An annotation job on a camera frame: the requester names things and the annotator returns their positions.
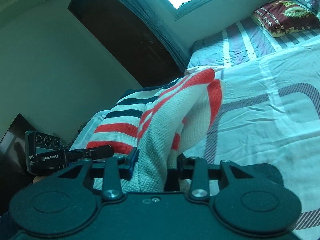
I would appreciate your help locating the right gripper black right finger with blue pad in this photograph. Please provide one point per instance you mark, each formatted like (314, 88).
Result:
(200, 173)

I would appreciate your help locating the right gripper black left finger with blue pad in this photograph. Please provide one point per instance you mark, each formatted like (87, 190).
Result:
(112, 171)

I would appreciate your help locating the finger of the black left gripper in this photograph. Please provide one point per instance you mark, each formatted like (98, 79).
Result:
(96, 153)

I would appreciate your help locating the striped knit dinosaur sweater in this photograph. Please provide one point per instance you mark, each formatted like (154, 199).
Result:
(161, 123)

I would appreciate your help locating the person's left hand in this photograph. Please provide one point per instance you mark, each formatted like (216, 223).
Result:
(38, 178)

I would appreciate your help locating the patterned white bed sheet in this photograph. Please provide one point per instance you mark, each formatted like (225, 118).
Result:
(269, 113)

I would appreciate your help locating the dark wooden door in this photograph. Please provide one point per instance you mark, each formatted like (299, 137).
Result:
(128, 39)

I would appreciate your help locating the striped purple blue bedding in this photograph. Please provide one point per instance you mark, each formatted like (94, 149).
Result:
(241, 42)

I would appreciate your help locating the maroon yellow folded blanket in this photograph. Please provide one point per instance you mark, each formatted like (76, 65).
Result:
(281, 17)

